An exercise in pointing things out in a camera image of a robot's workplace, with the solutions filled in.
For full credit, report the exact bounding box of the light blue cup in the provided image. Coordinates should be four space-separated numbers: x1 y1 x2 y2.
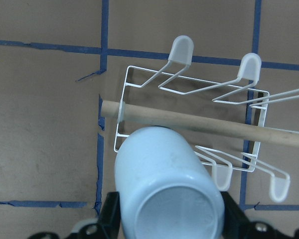
115 126 224 239

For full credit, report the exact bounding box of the white wire cup rack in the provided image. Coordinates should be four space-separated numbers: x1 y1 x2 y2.
101 35 299 203

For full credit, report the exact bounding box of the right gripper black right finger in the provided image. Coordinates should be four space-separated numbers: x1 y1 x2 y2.
221 192 250 239

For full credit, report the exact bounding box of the brown paper table cover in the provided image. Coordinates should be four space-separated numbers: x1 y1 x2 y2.
0 0 299 239

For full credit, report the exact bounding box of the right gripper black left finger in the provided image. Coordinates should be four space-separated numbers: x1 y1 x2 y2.
97 192 120 239

